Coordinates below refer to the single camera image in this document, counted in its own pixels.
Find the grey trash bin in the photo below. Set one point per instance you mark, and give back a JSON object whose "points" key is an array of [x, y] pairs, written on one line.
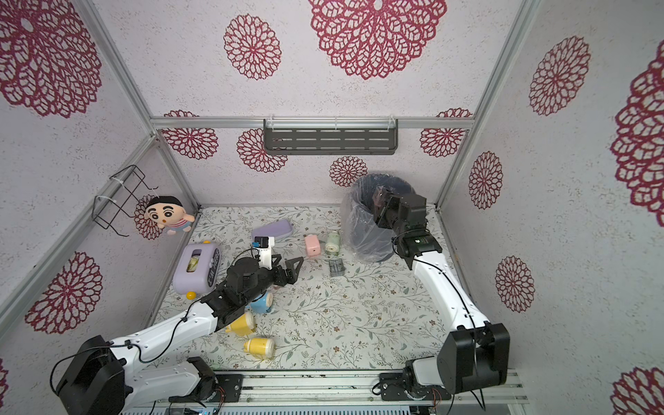
{"points": [[371, 218]]}

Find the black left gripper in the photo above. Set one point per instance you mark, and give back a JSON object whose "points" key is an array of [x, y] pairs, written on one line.
{"points": [[291, 274]]}

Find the green pencil sharpener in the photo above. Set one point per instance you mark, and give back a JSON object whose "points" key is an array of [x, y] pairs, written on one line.
{"points": [[333, 243]]}

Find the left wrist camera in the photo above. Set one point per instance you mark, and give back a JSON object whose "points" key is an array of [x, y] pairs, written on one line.
{"points": [[265, 245]]}

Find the grey wall shelf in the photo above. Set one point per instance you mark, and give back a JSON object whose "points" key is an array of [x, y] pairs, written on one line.
{"points": [[330, 137]]}

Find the blue pencil sharpener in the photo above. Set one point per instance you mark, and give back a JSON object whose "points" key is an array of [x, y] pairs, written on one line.
{"points": [[263, 304]]}

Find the clear sharpener shavings tray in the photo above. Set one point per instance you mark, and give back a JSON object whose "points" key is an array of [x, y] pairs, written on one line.
{"points": [[337, 268]]}

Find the Shin-chan plush doll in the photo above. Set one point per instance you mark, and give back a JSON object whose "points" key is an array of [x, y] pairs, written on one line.
{"points": [[168, 213]]}

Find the yellow pencil sharpener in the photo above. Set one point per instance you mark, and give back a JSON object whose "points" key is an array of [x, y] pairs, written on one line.
{"points": [[260, 347], [245, 325]]}

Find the pink pencil sharpener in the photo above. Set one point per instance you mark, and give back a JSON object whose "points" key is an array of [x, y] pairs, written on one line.
{"points": [[312, 246]]}

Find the clear plastic bin liner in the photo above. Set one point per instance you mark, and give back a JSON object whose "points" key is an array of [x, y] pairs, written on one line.
{"points": [[365, 228]]}

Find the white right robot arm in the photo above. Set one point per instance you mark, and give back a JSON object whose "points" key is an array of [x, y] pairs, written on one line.
{"points": [[475, 353]]}

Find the black wire wall basket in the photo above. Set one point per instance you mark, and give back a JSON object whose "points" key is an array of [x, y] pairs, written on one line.
{"points": [[107, 208]]}

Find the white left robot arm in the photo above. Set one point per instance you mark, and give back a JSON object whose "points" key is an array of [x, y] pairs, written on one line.
{"points": [[110, 377]]}

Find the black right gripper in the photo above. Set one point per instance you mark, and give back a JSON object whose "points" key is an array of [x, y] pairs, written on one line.
{"points": [[386, 208]]}

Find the purple tissue box holder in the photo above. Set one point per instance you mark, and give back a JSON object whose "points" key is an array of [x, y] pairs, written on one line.
{"points": [[197, 269]]}

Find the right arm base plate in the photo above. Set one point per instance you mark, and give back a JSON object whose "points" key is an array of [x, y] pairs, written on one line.
{"points": [[394, 386]]}

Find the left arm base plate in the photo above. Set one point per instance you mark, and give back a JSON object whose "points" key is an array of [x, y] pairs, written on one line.
{"points": [[223, 386]]}

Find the purple pencil case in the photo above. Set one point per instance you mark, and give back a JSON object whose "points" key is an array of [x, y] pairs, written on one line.
{"points": [[279, 230]]}

